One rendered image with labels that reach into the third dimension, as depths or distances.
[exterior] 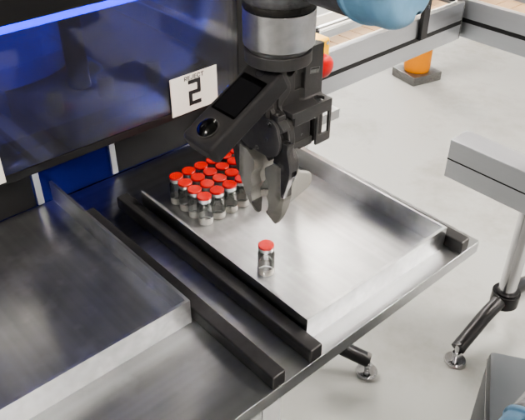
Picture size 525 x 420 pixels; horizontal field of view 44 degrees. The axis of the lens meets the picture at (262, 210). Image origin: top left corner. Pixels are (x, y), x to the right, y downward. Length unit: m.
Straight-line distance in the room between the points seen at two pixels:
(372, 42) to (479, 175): 0.59
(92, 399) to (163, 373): 0.08
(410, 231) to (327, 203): 0.13
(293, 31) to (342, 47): 0.73
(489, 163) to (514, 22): 0.38
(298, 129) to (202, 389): 0.30
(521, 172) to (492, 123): 1.44
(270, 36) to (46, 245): 0.45
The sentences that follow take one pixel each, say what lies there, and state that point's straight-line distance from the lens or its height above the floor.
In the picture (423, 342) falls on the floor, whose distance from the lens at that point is 2.03.
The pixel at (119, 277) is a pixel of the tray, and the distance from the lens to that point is 0.87.
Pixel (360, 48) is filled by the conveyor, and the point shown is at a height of 0.92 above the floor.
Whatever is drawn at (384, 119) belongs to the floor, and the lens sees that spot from 3.14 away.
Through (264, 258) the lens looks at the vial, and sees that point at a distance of 0.83.
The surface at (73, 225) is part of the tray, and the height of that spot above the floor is 0.88.
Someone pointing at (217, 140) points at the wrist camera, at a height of 1.12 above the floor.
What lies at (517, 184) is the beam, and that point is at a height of 0.51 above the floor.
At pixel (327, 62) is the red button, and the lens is 1.13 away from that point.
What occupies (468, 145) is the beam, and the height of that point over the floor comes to 0.55.
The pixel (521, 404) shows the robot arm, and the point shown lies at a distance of 0.62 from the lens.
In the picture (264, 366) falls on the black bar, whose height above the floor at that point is 0.90.
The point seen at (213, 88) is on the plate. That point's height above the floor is 1.01.
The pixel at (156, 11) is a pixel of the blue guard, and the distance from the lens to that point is 0.92.
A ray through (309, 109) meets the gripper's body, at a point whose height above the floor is 1.12.
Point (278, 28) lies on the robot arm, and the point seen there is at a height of 1.22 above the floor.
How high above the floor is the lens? 1.45
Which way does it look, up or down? 36 degrees down
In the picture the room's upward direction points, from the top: straight up
